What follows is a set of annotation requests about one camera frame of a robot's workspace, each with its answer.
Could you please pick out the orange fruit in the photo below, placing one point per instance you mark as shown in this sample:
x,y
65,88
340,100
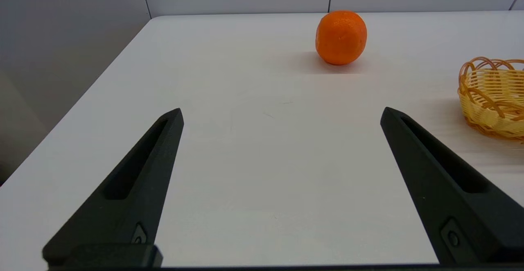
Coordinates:
x,y
340,37

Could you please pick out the yellow woven wicker basket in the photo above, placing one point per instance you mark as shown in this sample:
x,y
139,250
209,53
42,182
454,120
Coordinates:
x,y
495,107

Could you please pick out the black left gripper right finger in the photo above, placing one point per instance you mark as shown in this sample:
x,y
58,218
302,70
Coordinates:
x,y
446,189

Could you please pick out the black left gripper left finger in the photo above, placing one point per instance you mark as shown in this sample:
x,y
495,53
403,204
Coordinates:
x,y
135,197

